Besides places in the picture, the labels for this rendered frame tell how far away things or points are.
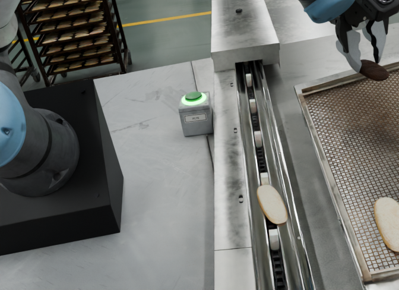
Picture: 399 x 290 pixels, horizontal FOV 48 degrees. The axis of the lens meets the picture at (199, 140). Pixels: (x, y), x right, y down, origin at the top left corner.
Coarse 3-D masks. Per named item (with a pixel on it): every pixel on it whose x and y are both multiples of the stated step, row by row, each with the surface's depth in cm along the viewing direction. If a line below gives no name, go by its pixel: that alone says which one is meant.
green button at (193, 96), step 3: (189, 93) 101; (192, 93) 100; (195, 93) 100; (198, 93) 100; (201, 93) 100; (186, 96) 100; (189, 96) 99; (192, 96) 99; (195, 96) 99; (198, 96) 99; (201, 96) 99; (186, 99) 99; (189, 99) 98; (192, 99) 98; (195, 99) 98; (198, 99) 98
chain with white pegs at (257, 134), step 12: (252, 96) 109; (252, 108) 101; (252, 120) 99; (264, 168) 84; (264, 180) 77; (276, 240) 65; (276, 252) 66; (276, 264) 64; (276, 276) 62; (276, 288) 60
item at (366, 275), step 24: (336, 96) 90; (360, 96) 87; (384, 96) 85; (312, 120) 86; (384, 120) 78; (336, 144) 77; (360, 144) 75; (360, 168) 70; (336, 192) 67; (360, 264) 55
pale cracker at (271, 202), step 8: (256, 192) 76; (264, 192) 75; (272, 192) 74; (264, 200) 73; (272, 200) 73; (280, 200) 73; (264, 208) 72; (272, 208) 71; (280, 208) 71; (272, 216) 70; (280, 216) 70
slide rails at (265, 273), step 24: (240, 72) 119; (240, 96) 108; (264, 120) 96; (264, 144) 89; (264, 216) 71; (288, 216) 70; (264, 240) 67; (288, 240) 66; (264, 264) 63; (288, 264) 62; (264, 288) 60; (288, 288) 59
